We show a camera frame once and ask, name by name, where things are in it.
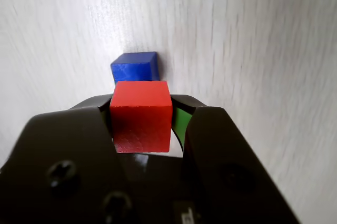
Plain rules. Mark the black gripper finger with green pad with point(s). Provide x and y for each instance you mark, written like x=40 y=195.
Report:
x=218 y=161

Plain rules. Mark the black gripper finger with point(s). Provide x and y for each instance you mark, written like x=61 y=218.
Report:
x=60 y=168

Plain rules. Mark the red wooden cube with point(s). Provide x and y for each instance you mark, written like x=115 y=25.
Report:
x=142 y=118

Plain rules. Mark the blue wooden cube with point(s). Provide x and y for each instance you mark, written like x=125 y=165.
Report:
x=134 y=70

